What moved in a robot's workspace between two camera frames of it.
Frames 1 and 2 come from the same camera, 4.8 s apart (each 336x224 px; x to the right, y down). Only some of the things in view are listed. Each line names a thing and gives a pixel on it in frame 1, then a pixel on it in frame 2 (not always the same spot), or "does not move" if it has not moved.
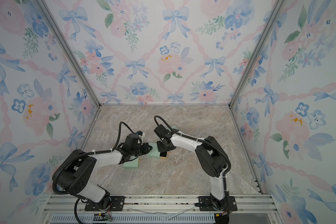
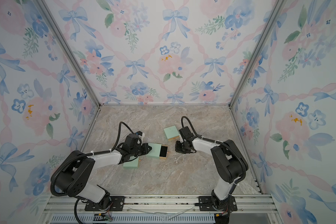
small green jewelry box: x=131 y=164 does not move
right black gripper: x=160 y=149 -> x=177 y=148
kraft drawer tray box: x=163 y=155 does not move
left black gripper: x=145 y=146 does not move
